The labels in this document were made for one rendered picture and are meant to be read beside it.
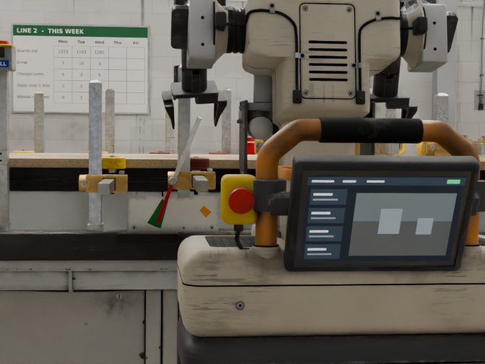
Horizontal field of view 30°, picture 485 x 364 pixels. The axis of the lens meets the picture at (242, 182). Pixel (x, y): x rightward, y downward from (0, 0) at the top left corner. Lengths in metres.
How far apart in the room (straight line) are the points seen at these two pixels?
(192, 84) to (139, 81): 7.72
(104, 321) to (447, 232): 1.76
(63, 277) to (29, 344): 0.36
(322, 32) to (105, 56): 8.18
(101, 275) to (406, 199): 1.52
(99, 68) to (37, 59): 0.64
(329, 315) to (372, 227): 0.15
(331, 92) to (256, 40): 0.16
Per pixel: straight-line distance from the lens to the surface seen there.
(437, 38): 1.77
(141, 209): 2.58
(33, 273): 2.66
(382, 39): 1.66
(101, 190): 2.33
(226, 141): 3.67
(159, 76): 9.75
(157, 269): 2.62
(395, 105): 2.07
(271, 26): 1.63
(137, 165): 2.78
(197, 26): 1.68
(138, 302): 2.88
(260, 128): 1.74
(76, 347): 2.92
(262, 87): 1.79
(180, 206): 2.58
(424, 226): 1.28
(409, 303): 1.33
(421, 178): 1.24
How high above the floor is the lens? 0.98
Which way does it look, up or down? 3 degrees down
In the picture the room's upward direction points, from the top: 1 degrees clockwise
